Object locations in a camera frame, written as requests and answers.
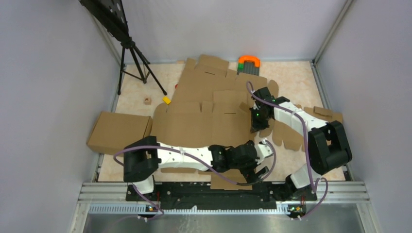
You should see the black tripod stand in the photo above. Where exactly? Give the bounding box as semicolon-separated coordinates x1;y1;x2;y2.
80;0;167;96

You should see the orange green grey toy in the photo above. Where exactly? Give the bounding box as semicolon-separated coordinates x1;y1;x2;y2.
237;55;261;76

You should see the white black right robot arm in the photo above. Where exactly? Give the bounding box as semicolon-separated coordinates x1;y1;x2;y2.
247;82;352;200

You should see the small wooden letter cube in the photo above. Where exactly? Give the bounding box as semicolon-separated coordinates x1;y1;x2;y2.
143;97;152;105

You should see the flat cardboard blank underneath left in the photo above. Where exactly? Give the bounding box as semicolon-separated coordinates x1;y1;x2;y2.
171;54;279;105

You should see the folded brown cardboard box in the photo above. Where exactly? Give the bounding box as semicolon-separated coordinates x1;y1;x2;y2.
86;111;153;155

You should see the large cardboard box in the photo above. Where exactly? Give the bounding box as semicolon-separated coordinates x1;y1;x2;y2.
150;90;255;191

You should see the aluminium frame rail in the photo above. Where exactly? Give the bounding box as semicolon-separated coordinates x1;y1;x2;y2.
69;182;382;233

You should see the small yellow block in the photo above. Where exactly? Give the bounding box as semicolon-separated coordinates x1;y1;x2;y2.
163;96;171;105

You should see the flat cardboard blank at right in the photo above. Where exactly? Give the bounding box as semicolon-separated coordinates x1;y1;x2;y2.
259;106;343;151

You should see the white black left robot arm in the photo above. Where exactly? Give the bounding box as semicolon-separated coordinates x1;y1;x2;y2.
120;136;275;201

